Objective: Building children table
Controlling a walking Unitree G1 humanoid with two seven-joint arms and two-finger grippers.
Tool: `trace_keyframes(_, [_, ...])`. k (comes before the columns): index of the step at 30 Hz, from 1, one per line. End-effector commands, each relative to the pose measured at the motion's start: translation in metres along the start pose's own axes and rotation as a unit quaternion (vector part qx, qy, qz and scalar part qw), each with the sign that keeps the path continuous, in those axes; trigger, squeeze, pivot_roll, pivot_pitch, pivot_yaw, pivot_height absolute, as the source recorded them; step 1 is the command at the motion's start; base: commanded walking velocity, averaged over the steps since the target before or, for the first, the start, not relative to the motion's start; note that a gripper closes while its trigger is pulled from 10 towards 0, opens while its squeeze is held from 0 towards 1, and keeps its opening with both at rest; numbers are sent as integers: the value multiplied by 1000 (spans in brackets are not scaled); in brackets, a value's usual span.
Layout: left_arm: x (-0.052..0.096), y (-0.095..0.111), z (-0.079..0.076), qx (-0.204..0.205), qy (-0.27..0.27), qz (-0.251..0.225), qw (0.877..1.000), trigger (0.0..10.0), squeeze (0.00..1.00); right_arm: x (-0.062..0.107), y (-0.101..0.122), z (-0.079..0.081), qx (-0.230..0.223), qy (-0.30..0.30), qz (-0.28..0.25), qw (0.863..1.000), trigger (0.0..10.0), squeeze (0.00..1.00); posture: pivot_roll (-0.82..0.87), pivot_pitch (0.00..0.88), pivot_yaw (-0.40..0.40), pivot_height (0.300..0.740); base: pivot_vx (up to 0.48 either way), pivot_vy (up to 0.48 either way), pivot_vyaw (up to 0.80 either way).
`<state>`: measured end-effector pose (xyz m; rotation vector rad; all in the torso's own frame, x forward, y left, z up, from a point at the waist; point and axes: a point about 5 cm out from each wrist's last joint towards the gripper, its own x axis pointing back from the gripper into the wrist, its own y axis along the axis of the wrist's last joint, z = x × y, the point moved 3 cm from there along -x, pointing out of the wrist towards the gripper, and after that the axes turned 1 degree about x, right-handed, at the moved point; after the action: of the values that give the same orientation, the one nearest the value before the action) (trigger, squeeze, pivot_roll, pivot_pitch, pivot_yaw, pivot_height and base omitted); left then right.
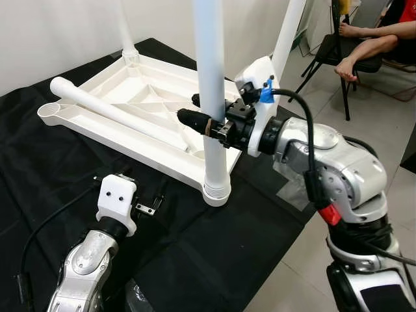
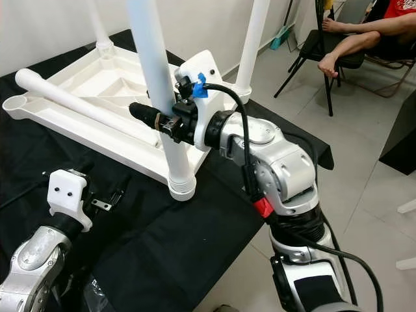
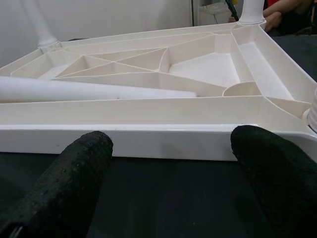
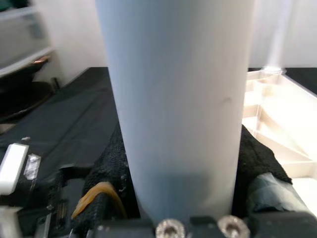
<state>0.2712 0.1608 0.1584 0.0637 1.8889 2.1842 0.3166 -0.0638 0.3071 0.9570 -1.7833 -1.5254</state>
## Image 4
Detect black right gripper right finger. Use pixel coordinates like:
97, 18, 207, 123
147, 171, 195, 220
231, 123, 312, 218

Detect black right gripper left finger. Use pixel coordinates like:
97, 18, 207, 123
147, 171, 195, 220
71, 122, 142, 238

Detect brown rubber band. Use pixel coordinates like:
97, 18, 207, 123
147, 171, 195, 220
71, 182, 127, 220

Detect white plastic table top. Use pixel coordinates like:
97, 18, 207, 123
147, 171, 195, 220
241, 66, 317, 211

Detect black cloth cover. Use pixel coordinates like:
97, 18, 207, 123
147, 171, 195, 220
0, 66, 317, 214

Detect copper coloured bowl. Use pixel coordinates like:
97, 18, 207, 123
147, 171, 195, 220
32, 56, 52, 65

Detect clear plastic storage box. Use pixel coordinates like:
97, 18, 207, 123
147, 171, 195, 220
0, 6, 56, 77

